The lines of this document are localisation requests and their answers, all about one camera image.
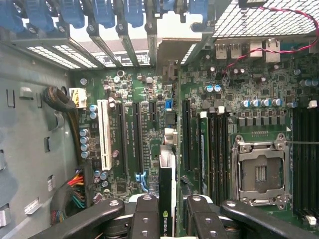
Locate black RAM slot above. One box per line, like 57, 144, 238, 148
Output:
216, 106, 223, 200
222, 113, 230, 200
210, 113, 217, 200

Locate green RAM stick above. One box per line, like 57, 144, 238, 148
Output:
198, 111, 210, 198

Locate metal CPU socket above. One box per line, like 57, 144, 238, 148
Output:
230, 133, 293, 212

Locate black long expansion slot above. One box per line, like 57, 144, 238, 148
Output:
116, 101, 129, 175
133, 101, 146, 176
182, 99, 193, 173

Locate white expansion slot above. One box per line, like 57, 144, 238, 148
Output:
97, 99, 113, 172

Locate black short expansion slot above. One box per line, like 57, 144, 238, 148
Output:
149, 101, 159, 123

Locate metal socket locking lever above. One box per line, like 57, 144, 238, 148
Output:
286, 140, 319, 145

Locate white power connector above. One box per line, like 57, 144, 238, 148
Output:
69, 87, 88, 111

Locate green motherboard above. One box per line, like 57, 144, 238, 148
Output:
69, 44, 319, 239

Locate black open PC case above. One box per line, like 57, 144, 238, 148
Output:
0, 0, 319, 239

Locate vented metal slot cover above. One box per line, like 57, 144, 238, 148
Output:
24, 45, 75, 69
53, 44, 98, 68
180, 43, 200, 64

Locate blue slot latch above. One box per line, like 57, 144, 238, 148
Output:
59, 0, 85, 29
189, 0, 210, 22
163, 0, 176, 13
92, 0, 116, 29
0, 0, 24, 33
123, 0, 145, 28
24, 0, 54, 33

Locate coloured power wire bundle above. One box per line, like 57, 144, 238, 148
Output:
49, 168, 87, 226

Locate black braided power cable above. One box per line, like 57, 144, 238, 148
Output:
41, 85, 85, 166

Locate red and black twisted wire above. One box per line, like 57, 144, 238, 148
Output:
220, 6, 319, 75

